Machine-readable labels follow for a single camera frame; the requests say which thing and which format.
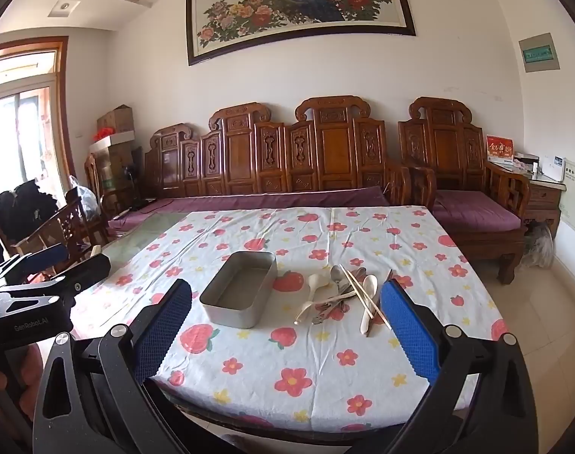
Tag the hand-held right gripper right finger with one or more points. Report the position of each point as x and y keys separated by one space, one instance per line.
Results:
x=408 y=335

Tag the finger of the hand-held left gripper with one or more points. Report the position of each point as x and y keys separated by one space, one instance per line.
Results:
x=86 y=272
x=46 y=253

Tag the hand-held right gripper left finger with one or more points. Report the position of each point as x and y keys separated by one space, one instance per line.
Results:
x=164 y=335

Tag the light bamboo chopstick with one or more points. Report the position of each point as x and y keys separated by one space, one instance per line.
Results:
x=368 y=311
x=363 y=295

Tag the white spoon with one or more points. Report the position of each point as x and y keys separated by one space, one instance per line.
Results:
x=370 y=286
x=315 y=281

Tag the rectangular metal tin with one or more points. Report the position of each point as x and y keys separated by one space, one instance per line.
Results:
x=230 y=312

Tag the metal spoon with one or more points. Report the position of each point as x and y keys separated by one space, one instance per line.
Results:
x=358 y=273
x=337 y=274

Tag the metal fork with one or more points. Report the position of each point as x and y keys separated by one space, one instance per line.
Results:
x=322 y=317

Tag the wooden dining chair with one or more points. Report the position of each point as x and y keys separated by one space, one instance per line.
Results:
x=65 y=227

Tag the black clothing pile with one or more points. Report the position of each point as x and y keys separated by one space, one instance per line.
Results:
x=22 y=203

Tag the clear plastic bag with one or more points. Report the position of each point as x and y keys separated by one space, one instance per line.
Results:
x=86 y=198

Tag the large brown cardboard box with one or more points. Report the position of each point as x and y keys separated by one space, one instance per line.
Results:
x=112 y=165

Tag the floral strawberry tablecloth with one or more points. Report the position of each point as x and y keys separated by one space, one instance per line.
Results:
x=292 y=340

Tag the black standing fan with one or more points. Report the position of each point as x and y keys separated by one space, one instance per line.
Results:
x=136 y=163

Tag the wood framed glass door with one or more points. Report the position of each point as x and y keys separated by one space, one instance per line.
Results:
x=13 y=127

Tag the white flat box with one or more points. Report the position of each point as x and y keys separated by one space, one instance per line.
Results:
x=117 y=141

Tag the purple armchair cushion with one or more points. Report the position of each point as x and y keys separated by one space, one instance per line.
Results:
x=471 y=208

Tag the grey plastic bag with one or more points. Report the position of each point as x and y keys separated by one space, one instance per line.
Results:
x=540 y=246

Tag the long purple sofa cushion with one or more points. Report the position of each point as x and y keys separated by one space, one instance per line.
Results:
x=268 y=198

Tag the carved wooden armchair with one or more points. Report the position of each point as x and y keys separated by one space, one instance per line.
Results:
x=450 y=151

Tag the wooden side table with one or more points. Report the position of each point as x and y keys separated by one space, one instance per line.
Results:
x=542 y=198

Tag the carved wooden sofa bench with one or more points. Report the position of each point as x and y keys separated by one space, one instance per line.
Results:
x=334 y=151

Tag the red desk calendar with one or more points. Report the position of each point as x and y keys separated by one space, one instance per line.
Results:
x=499 y=149

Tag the recessed ceiling light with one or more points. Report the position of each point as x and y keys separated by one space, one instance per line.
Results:
x=64 y=7

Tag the framed peacock flower painting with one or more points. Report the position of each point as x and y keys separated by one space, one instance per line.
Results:
x=292 y=4

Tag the white wall panel door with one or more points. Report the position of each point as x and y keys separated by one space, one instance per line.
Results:
x=573 y=194

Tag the grey wall electrical box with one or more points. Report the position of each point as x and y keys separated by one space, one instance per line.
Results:
x=538 y=53

